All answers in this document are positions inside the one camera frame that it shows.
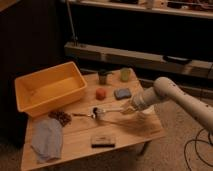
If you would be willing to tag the metal fork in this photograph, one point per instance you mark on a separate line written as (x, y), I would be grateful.
(84, 115)

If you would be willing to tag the long shelf rail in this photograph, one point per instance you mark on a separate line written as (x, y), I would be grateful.
(195, 68)

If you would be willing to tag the blue sponge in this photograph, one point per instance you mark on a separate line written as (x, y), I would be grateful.
(122, 93)

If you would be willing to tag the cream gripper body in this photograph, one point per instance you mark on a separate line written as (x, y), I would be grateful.
(138, 102)

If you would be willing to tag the brown grape bunch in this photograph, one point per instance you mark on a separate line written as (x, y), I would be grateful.
(61, 116)

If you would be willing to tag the green plastic cup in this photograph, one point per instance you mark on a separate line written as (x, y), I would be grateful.
(125, 74)

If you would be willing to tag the wooden table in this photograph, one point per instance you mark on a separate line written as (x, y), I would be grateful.
(127, 130)

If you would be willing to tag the white-handled black brush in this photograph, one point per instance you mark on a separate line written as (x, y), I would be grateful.
(100, 112)

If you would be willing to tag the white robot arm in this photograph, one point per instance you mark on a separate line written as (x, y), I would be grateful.
(163, 89)

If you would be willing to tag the dark brown wooden block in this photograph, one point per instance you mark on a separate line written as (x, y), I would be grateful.
(102, 141)

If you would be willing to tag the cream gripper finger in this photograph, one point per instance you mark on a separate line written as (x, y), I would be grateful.
(127, 108)

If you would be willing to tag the red block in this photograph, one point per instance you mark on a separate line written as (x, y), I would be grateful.
(101, 94)

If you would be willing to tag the yellow plastic bin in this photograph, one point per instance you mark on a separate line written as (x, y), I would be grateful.
(49, 89)

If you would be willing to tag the blue-grey cloth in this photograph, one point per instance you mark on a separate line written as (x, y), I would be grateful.
(47, 140)

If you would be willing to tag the dark metal cup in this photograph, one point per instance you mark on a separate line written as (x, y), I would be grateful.
(102, 75)

